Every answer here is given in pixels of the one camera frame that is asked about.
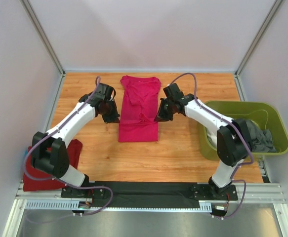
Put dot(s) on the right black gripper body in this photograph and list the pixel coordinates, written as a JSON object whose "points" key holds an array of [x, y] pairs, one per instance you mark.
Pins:
{"points": [[165, 112]]}

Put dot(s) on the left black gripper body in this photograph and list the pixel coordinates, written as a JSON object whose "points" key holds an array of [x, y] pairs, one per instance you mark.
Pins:
{"points": [[110, 114]]}

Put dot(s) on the pink t-shirt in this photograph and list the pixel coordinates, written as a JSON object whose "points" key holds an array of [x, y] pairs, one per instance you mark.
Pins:
{"points": [[139, 108]]}

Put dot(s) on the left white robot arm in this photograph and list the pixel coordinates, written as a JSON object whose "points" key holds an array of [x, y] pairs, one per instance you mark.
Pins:
{"points": [[49, 150]]}

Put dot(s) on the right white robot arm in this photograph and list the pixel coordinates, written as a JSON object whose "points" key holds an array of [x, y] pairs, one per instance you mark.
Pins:
{"points": [[233, 140]]}

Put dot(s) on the white t-shirt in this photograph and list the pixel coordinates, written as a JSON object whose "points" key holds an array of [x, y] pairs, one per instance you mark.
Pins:
{"points": [[211, 138]]}

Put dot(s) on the grey t-shirt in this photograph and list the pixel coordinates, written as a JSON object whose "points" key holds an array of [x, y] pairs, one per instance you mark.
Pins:
{"points": [[262, 140]]}

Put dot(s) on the olive green plastic bin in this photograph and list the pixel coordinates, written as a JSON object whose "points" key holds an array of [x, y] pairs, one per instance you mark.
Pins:
{"points": [[265, 116]]}

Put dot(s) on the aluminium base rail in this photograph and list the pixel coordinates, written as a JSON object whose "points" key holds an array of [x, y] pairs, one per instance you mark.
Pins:
{"points": [[143, 209]]}

